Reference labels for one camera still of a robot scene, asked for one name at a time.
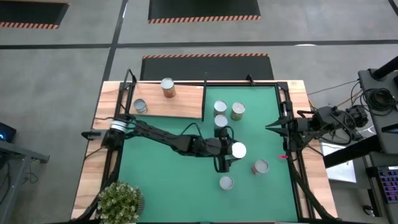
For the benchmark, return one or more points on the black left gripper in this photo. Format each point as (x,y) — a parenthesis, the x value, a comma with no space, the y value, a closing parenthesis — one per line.
(214,147)

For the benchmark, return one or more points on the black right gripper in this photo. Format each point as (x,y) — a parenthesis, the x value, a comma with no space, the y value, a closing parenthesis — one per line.
(295,127)

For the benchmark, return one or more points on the cream Peaches tin can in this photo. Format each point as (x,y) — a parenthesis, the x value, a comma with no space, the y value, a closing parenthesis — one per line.
(239,150)

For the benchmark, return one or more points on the salmon-sided tin can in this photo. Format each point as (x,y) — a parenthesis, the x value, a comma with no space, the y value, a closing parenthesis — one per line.
(261,166)

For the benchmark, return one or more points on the carrot-print tin can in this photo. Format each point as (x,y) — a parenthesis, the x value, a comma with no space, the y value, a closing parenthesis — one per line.
(226,182)

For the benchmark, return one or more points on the teal Cherries tin can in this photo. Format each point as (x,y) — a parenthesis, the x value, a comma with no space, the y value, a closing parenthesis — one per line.
(221,120)

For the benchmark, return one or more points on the green Oranges tin can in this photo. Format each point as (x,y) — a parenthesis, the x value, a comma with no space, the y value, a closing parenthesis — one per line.
(238,109)

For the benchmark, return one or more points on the white mixed fruit tin can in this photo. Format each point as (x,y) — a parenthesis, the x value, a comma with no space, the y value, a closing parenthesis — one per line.
(220,106)

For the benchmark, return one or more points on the red Pineapple tin can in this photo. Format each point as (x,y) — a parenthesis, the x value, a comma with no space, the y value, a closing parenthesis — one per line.
(168,85)

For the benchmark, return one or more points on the short teal Oranges tin can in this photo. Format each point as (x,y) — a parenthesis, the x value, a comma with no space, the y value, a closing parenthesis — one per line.
(140,105)

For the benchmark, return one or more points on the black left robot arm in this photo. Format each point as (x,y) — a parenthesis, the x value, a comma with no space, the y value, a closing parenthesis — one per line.
(161,137)

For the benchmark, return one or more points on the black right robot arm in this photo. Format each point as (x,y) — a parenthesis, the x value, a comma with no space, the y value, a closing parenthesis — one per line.
(323,119)

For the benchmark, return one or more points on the wooden shelf board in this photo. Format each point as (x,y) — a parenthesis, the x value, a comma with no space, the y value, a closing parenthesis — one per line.
(183,102)

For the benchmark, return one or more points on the pink tape marker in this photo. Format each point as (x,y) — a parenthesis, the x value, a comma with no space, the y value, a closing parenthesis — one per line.
(282,156)

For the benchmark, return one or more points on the black clamp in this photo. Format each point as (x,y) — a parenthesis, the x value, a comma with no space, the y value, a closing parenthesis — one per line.
(250,80)

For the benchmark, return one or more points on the green table mat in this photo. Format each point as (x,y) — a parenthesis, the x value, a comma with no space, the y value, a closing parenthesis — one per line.
(186,196)

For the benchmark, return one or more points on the black metal beam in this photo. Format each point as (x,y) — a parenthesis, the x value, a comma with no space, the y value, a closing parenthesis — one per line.
(351,152)

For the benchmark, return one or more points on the black striped-edge floor mat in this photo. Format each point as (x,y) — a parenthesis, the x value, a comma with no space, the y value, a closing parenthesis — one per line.
(28,12)
(202,9)
(205,67)

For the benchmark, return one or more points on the grey equipment cart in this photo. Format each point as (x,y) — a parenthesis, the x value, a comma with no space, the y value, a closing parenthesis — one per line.
(367,79)

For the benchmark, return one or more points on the black cart pole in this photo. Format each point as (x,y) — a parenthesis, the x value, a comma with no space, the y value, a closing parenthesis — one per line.
(387,68)

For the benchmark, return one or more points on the backlit keyboard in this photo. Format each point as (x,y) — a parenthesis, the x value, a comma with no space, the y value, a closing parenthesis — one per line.
(390,186)

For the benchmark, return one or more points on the potted green plant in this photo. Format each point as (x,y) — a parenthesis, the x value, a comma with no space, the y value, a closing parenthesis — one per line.
(119,202)

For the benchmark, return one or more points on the grey desk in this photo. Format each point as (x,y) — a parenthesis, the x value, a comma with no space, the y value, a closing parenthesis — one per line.
(18,152)

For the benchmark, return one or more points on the black device blue light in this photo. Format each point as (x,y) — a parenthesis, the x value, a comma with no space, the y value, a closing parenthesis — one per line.
(7,132)

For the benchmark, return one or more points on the black metal shelf frame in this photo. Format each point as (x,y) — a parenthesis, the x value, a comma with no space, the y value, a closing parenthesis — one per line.
(204,105)

